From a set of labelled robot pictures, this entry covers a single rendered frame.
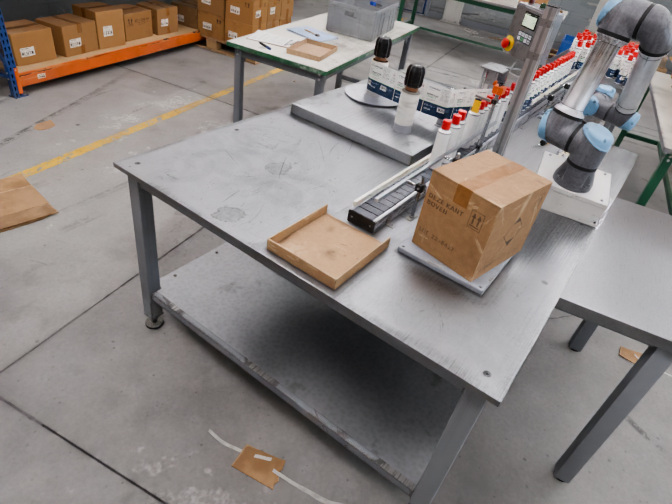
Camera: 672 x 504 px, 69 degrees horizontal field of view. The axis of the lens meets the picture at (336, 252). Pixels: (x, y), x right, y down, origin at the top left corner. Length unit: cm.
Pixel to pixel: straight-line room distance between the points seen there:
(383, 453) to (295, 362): 48
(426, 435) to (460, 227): 80
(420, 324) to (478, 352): 17
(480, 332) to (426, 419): 62
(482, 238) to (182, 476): 132
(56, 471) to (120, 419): 26
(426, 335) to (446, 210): 39
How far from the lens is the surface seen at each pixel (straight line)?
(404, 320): 136
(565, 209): 214
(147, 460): 204
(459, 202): 146
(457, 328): 140
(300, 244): 154
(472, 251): 149
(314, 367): 199
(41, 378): 235
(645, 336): 175
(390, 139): 223
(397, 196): 179
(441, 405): 201
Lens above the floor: 175
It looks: 37 degrees down
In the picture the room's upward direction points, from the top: 11 degrees clockwise
